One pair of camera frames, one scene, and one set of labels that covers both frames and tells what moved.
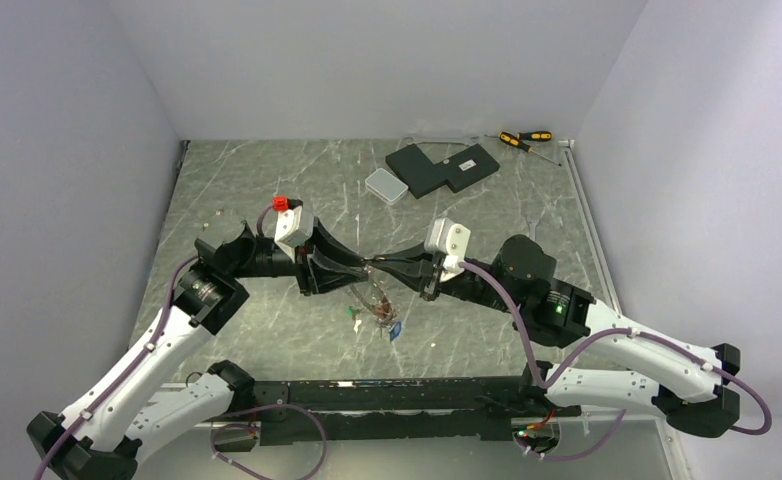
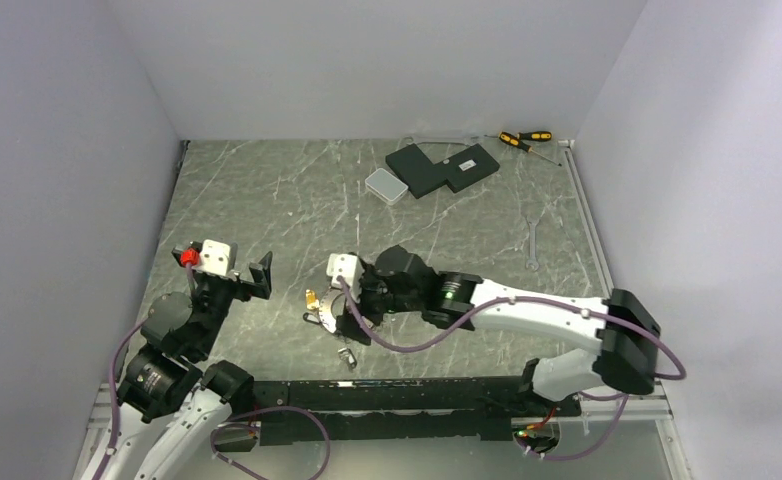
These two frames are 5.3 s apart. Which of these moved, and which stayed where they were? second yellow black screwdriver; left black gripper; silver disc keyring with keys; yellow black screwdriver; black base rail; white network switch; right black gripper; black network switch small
Moved: left black gripper; right black gripper; silver disc keyring with keys
Stayed: black network switch small; white network switch; second yellow black screwdriver; yellow black screwdriver; black base rail
